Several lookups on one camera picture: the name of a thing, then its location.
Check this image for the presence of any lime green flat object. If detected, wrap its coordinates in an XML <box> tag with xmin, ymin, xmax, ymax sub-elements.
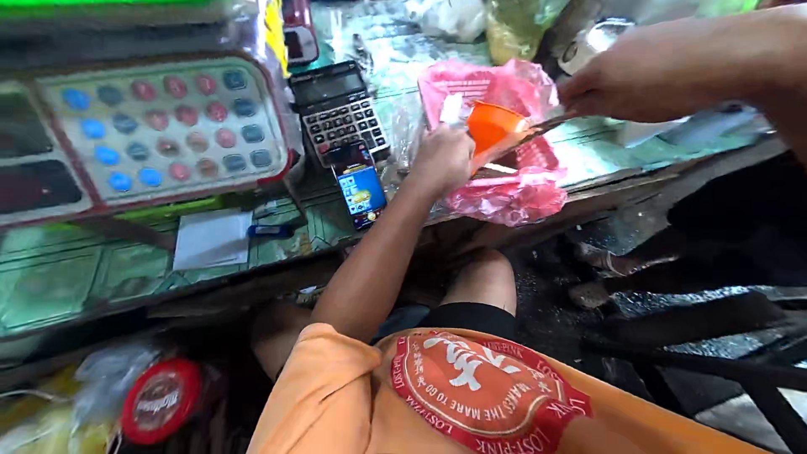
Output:
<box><xmin>38</xmin><ymin>194</ymin><xmax>228</xmax><ymax>232</ymax></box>

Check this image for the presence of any clear whitish plastic bag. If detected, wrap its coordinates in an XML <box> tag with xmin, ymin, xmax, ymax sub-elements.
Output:
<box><xmin>405</xmin><ymin>0</ymin><xmax>488</xmax><ymax>44</ymax></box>

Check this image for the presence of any person's left forearm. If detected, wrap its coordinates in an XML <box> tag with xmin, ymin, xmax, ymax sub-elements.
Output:
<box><xmin>311</xmin><ymin>172</ymin><xmax>445</xmax><ymax>344</ymax></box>

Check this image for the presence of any person's left hand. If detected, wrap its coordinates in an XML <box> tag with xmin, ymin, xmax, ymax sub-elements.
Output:
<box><xmin>411</xmin><ymin>123</ymin><xmax>477</xmax><ymax>198</ymax></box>

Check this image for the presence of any person's right hand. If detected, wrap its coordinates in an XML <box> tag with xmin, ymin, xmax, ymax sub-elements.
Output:
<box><xmin>558</xmin><ymin>39</ymin><xmax>670</xmax><ymax>124</ymax></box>

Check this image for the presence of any white paper sheet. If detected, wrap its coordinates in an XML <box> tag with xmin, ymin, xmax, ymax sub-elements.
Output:
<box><xmin>173</xmin><ymin>209</ymin><xmax>253</xmax><ymax>272</ymax></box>

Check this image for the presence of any orange plastic cup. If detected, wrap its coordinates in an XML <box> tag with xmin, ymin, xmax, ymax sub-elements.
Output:
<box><xmin>467</xmin><ymin>100</ymin><xmax>529</xmax><ymax>174</ymax></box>

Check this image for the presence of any dark red phone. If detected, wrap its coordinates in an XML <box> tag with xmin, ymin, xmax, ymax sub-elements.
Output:
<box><xmin>281</xmin><ymin>0</ymin><xmax>320</xmax><ymax>68</ymax></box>

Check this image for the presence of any black metal frame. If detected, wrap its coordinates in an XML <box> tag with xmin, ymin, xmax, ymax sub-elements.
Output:
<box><xmin>570</xmin><ymin>290</ymin><xmax>807</xmax><ymax>454</ymax></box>

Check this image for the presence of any crumpled clear plastic wrap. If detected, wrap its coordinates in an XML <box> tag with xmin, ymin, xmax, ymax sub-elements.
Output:
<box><xmin>378</xmin><ymin>88</ymin><xmax>426</xmax><ymax>196</ymax></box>

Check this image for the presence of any red round container lid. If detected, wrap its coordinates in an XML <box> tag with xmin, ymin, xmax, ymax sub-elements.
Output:
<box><xmin>120</xmin><ymin>358</ymin><xmax>203</xmax><ymax>446</ymax></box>

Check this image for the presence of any smartphone with blue screen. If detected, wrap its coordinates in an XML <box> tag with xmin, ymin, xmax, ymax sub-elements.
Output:
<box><xmin>330</xmin><ymin>140</ymin><xmax>387</xmax><ymax>231</ymax></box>

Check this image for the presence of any green table covering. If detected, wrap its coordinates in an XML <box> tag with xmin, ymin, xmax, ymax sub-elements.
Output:
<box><xmin>0</xmin><ymin>0</ymin><xmax>789</xmax><ymax>338</ymax></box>

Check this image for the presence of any person's right forearm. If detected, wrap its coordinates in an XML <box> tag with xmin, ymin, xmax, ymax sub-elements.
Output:
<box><xmin>656</xmin><ymin>5</ymin><xmax>807</xmax><ymax>168</ymax></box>

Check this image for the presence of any small white item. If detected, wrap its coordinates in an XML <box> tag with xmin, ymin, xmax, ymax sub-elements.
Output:
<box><xmin>439</xmin><ymin>92</ymin><xmax>464</xmax><ymax>127</ymax></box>

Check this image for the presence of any person's body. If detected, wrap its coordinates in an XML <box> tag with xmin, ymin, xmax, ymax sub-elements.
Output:
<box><xmin>246</xmin><ymin>322</ymin><xmax>767</xmax><ymax>454</ymax></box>

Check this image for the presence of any pink plastic bag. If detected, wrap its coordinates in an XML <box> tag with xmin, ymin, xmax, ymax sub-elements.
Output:
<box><xmin>419</xmin><ymin>59</ymin><xmax>570</xmax><ymax>228</ymax></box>

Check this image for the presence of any white panel with coloured circles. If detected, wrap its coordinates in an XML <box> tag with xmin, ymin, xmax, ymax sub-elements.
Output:
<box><xmin>0</xmin><ymin>53</ymin><xmax>296</xmax><ymax>228</ymax></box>

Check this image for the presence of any black calculator with grey keys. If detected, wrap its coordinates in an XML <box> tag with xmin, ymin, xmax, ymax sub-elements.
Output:
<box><xmin>289</xmin><ymin>61</ymin><xmax>390</xmax><ymax>167</ymax></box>

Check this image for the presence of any pile of plastic bags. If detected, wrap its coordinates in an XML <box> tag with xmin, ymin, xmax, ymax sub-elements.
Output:
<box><xmin>0</xmin><ymin>340</ymin><xmax>166</xmax><ymax>454</ymax></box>

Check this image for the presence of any yellow plastic strip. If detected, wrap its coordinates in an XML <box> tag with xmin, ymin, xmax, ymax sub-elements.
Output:
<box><xmin>264</xmin><ymin>0</ymin><xmax>290</xmax><ymax>78</ymax></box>

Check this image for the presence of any clear bag with yellowish contents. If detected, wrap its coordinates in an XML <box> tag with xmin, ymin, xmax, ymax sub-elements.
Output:
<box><xmin>484</xmin><ymin>0</ymin><xmax>557</xmax><ymax>66</ymax></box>

